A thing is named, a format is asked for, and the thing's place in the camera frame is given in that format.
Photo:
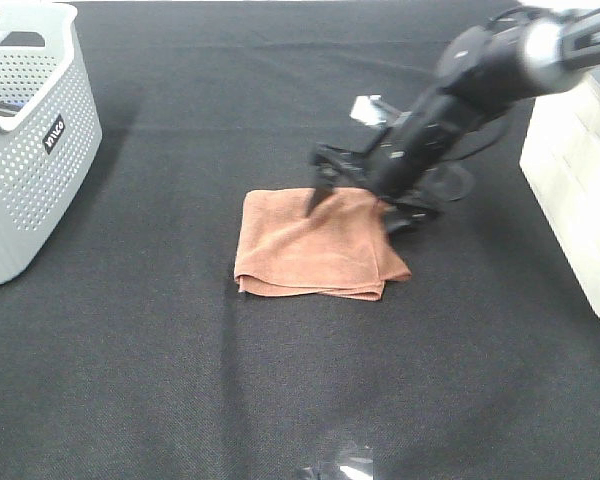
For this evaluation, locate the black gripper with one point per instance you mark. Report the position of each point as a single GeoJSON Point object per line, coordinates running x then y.
{"type": "Point", "coordinates": [410, 143]}

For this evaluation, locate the brown towel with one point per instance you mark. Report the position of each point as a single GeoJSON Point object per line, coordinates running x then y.
{"type": "Point", "coordinates": [340, 250]}

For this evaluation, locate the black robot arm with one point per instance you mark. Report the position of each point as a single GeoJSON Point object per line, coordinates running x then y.
{"type": "Point", "coordinates": [525, 52]}

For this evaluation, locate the white storage bin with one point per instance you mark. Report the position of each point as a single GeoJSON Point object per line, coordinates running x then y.
{"type": "Point", "coordinates": [560, 160]}

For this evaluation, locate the shiny black tape patch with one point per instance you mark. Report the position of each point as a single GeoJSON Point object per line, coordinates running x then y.
{"type": "Point", "coordinates": [349, 462]}

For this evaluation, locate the black table cloth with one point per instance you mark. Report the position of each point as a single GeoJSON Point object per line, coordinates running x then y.
{"type": "Point", "coordinates": [127, 352]}

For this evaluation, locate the grey perforated plastic basket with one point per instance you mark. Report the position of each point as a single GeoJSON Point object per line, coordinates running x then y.
{"type": "Point", "coordinates": [47, 149]}

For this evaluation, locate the dark item in basket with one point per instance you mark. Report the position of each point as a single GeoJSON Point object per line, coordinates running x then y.
{"type": "Point", "coordinates": [10, 109]}

